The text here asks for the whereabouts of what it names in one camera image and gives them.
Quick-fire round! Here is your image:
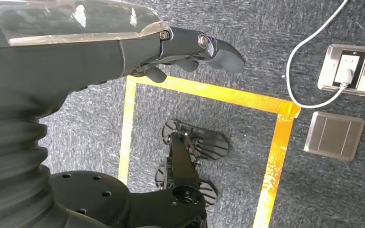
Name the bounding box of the black robot foot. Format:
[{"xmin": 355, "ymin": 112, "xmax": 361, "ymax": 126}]
[
  {"xmin": 162, "ymin": 119, "xmax": 230, "ymax": 162},
  {"xmin": 155, "ymin": 166, "xmax": 218, "ymax": 209}
]

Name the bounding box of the yellow floor tape strip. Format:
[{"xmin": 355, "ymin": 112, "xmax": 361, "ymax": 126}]
[
  {"xmin": 126, "ymin": 75, "xmax": 302, "ymax": 116},
  {"xmin": 252, "ymin": 108, "xmax": 300, "ymax": 228},
  {"xmin": 118, "ymin": 78, "xmax": 138, "ymax": 186}
]

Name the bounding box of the black robot leg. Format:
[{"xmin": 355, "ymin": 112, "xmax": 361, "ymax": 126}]
[{"xmin": 169, "ymin": 133, "xmax": 202, "ymax": 191}]

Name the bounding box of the open steel floor socket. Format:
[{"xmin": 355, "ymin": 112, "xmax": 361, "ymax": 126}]
[{"xmin": 317, "ymin": 43, "xmax": 365, "ymax": 97}]

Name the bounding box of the closed steel floor socket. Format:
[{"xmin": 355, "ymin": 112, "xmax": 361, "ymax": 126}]
[{"xmin": 303, "ymin": 111, "xmax": 365, "ymax": 162}]

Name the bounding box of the white power plug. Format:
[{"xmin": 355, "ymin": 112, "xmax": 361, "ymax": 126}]
[{"xmin": 334, "ymin": 54, "xmax": 360, "ymax": 86}]

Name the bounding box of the ribbed grey left arm sleeve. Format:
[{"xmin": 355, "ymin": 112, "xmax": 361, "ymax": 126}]
[{"xmin": 0, "ymin": 108, "xmax": 73, "ymax": 228}]

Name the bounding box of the white power cable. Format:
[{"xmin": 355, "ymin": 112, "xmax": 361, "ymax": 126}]
[{"xmin": 285, "ymin": 0, "xmax": 349, "ymax": 110}]

